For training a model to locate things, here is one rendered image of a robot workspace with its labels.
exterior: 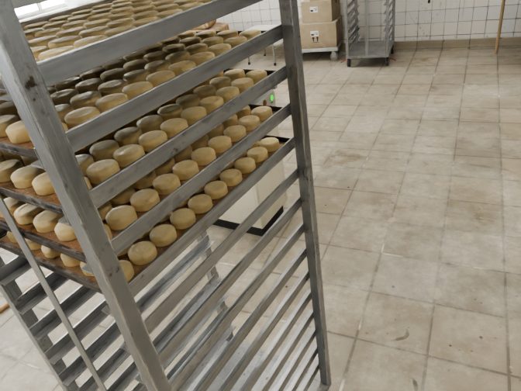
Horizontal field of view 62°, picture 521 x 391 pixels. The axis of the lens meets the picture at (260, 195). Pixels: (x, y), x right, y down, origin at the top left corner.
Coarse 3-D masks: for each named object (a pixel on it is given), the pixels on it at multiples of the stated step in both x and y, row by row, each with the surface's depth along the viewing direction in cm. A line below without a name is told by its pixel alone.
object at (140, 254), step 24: (264, 144) 108; (240, 168) 100; (216, 192) 92; (168, 216) 89; (192, 216) 86; (144, 240) 84; (168, 240) 81; (72, 264) 80; (120, 264) 76; (144, 264) 78
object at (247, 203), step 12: (276, 132) 253; (276, 168) 260; (264, 180) 250; (276, 180) 263; (252, 192) 246; (264, 192) 252; (240, 204) 256; (252, 204) 251; (276, 204) 268; (228, 216) 268; (240, 216) 262; (264, 216) 257; (276, 216) 277; (228, 228) 278; (252, 228) 267; (264, 228) 266
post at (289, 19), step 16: (288, 0) 90; (288, 16) 92; (288, 32) 94; (288, 48) 96; (288, 64) 98; (288, 80) 101; (304, 80) 102; (304, 96) 103; (304, 112) 105; (304, 128) 106; (304, 144) 108; (304, 160) 110; (304, 176) 113; (304, 192) 116; (304, 208) 119; (304, 224) 123; (320, 272) 133; (320, 288) 135; (320, 304) 138; (320, 320) 142; (320, 336) 146; (320, 352) 152; (320, 368) 157
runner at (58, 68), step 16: (224, 0) 77; (240, 0) 81; (256, 0) 85; (176, 16) 68; (192, 16) 71; (208, 16) 75; (128, 32) 61; (144, 32) 64; (160, 32) 66; (176, 32) 69; (80, 48) 56; (96, 48) 58; (112, 48) 60; (128, 48) 62; (48, 64) 53; (64, 64) 54; (80, 64) 56; (96, 64) 58; (48, 80) 53; (64, 80) 55; (0, 96) 51
